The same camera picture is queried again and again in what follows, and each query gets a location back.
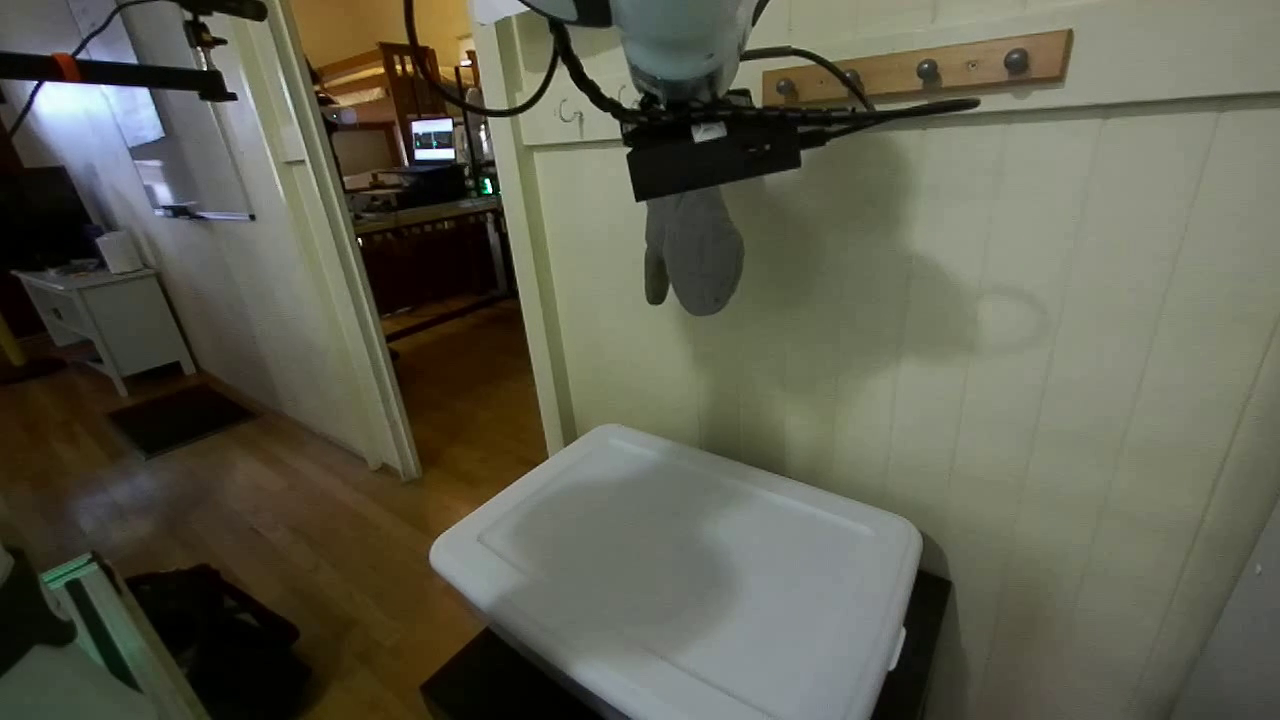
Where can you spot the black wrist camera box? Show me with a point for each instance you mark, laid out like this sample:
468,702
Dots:
715,159

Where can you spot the white plastic storage bin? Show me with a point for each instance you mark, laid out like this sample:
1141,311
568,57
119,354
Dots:
683,573

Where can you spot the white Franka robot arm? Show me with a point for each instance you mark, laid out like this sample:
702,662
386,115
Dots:
683,41

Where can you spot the black crate under bin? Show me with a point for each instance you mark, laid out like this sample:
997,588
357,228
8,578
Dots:
483,686

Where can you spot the black floor box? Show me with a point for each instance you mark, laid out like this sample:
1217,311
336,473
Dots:
225,641

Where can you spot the lit computer monitor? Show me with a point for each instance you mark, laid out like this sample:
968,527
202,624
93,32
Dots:
435,139

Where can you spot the black camera boom stand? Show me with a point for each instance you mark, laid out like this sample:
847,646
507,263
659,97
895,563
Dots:
120,72

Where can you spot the dark floor mat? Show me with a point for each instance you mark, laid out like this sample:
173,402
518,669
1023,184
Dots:
180,421

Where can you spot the dark wooden counter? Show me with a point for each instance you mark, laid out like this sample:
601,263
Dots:
424,253

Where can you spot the grey quilted oven mitt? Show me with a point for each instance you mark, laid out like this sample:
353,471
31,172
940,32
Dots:
696,263

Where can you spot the small white cabinet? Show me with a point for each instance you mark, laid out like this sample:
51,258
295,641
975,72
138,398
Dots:
115,323

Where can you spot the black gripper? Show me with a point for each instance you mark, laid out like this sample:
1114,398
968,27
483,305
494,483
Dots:
687,108

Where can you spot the robot mounting table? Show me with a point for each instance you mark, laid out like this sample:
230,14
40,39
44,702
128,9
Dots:
73,664

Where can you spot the metal wall hook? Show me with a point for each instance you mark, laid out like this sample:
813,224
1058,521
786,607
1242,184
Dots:
568,115

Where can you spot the wooden peg rack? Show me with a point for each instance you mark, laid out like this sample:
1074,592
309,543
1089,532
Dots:
935,67

